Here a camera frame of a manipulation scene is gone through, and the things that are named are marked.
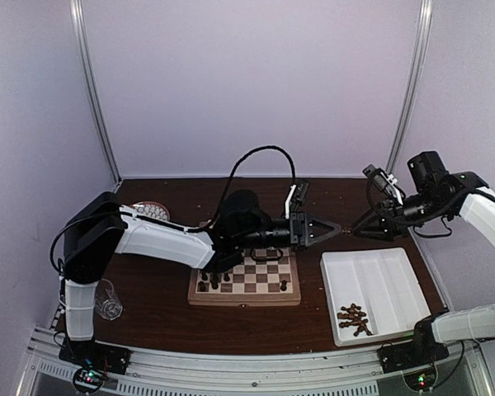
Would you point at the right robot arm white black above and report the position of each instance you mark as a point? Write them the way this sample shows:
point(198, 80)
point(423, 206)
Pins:
point(439, 194)

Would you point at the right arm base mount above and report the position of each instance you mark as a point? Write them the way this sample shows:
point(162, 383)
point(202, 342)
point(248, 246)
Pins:
point(408, 355)

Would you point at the wooden chess board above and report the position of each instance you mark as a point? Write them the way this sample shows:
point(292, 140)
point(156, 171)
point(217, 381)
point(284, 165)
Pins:
point(255, 282)

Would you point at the left aluminium frame post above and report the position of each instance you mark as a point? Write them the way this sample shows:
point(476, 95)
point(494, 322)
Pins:
point(80, 31)

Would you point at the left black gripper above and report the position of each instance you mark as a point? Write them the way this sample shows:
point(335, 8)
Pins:
point(305, 222)

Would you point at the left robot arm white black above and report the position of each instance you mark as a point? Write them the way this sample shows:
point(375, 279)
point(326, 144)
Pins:
point(105, 227)

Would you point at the patterned ceramic plate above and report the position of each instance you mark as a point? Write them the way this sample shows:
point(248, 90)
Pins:
point(152, 210)

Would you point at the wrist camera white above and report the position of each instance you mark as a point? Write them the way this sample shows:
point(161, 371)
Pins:
point(296, 197)
point(384, 183)

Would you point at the brown chess piece pile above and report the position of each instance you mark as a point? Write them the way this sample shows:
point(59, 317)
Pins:
point(353, 316)

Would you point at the aluminium frame post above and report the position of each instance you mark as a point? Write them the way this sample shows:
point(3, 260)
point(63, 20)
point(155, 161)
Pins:
point(419, 55)
point(80, 31)

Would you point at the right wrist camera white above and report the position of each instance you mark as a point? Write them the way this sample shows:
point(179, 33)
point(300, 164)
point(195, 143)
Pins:
point(384, 183)

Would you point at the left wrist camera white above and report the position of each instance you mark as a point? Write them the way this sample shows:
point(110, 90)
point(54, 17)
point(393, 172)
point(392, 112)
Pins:
point(296, 197)

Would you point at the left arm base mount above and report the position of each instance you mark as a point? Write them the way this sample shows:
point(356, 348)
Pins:
point(97, 359)

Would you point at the clear drinking glass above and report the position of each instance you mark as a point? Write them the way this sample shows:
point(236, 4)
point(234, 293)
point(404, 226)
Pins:
point(107, 303)

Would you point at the white plastic compartment tray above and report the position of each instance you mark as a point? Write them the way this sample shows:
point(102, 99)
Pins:
point(382, 282)

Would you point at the right aluminium frame post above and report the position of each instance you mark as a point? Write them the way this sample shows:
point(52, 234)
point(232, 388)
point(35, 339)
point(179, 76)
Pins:
point(419, 55)

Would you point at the front aluminium rail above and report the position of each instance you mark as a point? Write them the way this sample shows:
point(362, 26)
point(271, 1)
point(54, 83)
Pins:
point(346, 372)

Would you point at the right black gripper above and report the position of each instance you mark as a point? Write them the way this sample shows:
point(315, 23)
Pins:
point(392, 220)

